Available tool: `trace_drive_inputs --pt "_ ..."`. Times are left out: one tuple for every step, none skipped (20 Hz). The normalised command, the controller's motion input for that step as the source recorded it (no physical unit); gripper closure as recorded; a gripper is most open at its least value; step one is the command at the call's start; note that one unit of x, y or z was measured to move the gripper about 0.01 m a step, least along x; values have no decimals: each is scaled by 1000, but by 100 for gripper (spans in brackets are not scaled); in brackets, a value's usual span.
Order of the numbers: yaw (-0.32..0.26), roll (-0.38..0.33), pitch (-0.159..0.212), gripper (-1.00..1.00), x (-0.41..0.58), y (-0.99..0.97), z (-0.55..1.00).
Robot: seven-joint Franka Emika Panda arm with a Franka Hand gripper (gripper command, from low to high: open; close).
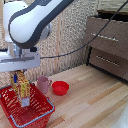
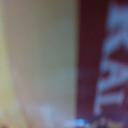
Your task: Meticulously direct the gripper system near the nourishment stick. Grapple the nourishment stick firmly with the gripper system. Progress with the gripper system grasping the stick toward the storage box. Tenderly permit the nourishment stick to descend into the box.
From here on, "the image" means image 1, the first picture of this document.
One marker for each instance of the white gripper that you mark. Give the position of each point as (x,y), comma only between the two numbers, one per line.
(18,59)

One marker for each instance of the colourful snack box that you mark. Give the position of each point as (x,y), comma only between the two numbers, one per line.
(22,88)

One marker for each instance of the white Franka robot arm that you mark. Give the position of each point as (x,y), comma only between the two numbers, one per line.
(33,20)

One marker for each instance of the pink plastic mug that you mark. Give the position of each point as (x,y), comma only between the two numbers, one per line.
(43,84)

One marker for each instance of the red shopping basket blue rim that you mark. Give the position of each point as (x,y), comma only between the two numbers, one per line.
(26,108)

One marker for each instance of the red plastic bowl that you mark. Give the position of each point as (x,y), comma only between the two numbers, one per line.
(60,87)

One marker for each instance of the brown drawer cabinet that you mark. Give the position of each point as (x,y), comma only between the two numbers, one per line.
(108,45)

